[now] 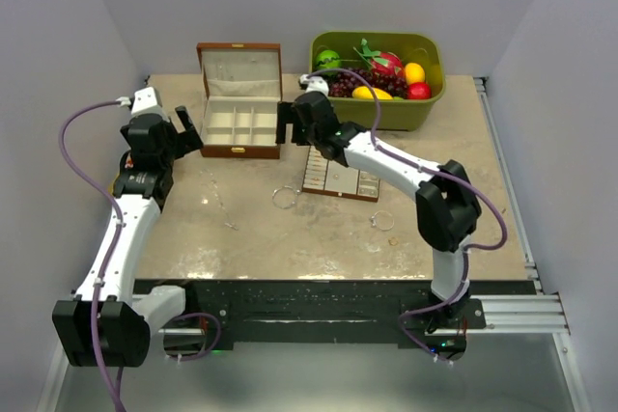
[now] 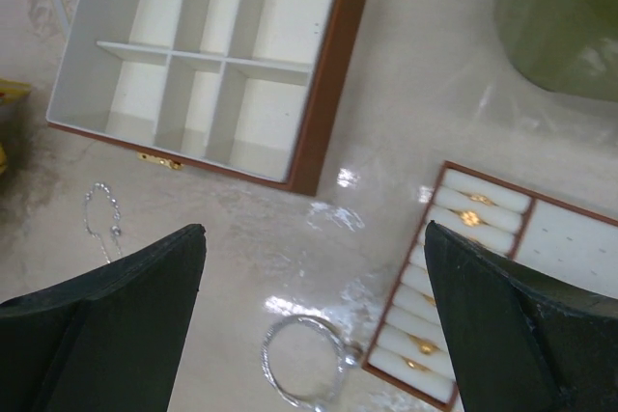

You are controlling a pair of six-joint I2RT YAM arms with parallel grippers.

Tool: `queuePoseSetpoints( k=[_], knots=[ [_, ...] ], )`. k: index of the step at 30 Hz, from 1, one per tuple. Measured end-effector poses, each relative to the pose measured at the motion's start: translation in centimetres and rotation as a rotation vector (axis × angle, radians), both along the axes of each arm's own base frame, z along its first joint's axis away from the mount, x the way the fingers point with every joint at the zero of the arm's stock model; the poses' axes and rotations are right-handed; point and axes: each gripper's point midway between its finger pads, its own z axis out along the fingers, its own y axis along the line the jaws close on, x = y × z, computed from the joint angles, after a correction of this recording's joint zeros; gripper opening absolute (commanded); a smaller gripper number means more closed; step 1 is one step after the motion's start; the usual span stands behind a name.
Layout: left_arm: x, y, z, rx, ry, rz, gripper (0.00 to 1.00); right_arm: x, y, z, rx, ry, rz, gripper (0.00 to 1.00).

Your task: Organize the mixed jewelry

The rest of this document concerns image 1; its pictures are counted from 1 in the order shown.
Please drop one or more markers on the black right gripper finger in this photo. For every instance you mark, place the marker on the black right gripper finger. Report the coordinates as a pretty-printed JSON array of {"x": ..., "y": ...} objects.
[
  {"x": 287, "y": 114},
  {"x": 285, "y": 132}
]

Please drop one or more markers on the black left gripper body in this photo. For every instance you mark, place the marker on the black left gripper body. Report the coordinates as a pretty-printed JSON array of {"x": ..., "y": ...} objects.
[{"x": 170, "y": 151}]

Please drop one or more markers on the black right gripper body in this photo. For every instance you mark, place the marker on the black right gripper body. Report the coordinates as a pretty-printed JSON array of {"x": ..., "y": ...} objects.
[{"x": 304, "y": 134}]

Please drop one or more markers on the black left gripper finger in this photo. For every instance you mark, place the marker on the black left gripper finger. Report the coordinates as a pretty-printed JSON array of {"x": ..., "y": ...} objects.
[
  {"x": 184, "y": 118},
  {"x": 192, "y": 140}
]

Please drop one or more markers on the brown jewelry box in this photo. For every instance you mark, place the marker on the brown jewelry box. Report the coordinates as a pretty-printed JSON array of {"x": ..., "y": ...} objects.
[{"x": 242, "y": 91}]

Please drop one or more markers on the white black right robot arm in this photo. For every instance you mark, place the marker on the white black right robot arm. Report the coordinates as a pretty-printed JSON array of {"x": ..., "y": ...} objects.
[{"x": 446, "y": 211}]

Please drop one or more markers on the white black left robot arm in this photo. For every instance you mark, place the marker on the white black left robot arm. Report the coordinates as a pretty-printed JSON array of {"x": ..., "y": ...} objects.
[{"x": 101, "y": 322}]

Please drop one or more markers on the yellow potato chips bag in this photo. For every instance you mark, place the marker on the yellow potato chips bag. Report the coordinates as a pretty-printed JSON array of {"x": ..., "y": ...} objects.
[{"x": 126, "y": 162}]

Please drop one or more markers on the purple toy grapes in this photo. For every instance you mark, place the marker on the purple toy grapes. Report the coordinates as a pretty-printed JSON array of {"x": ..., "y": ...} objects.
[{"x": 342, "y": 84}]

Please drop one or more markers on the yellow toy mango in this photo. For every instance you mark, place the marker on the yellow toy mango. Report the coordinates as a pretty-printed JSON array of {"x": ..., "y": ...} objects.
[{"x": 364, "y": 92}]

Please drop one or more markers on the green toy melon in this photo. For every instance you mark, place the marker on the green toy melon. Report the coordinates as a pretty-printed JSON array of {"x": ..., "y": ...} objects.
[{"x": 329, "y": 61}]

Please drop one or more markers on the green plastic fruit bin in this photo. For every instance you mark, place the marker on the green plastic fruit bin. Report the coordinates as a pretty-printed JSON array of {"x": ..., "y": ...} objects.
[{"x": 398, "y": 113}]

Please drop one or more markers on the pink toy dragon fruit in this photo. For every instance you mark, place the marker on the pink toy dragon fruit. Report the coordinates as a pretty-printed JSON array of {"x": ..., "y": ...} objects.
[{"x": 381, "y": 62}]

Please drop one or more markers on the red toy apple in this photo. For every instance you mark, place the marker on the red toy apple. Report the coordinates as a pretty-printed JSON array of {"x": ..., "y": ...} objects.
[{"x": 419, "y": 91}]

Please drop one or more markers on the yellow orange toy lemon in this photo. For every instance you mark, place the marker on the yellow orange toy lemon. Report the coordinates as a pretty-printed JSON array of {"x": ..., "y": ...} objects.
[{"x": 414, "y": 73}]

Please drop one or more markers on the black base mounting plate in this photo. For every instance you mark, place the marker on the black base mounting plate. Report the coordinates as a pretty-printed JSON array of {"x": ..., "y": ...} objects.
[{"x": 224, "y": 313}]

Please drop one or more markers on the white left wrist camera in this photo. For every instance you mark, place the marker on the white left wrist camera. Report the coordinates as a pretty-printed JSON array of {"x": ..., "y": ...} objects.
[{"x": 146, "y": 101}]

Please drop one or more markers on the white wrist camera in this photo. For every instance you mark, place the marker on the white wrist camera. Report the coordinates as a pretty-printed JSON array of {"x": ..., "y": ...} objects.
[
  {"x": 146, "y": 101},
  {"x": 309, "y": 83}
]

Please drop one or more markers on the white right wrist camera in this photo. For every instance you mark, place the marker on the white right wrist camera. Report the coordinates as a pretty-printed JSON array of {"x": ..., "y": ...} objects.
[{"x": 309, "y": 83}]

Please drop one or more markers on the brown ring earring tray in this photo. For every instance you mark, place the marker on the brown ring earring tray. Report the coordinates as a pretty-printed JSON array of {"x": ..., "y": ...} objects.
[{"x": 325, "y": 177}]

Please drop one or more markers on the aluminium frame rail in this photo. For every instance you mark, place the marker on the aluminium frame rail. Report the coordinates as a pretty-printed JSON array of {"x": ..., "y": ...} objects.
[{"x": 520, "y": 313}]

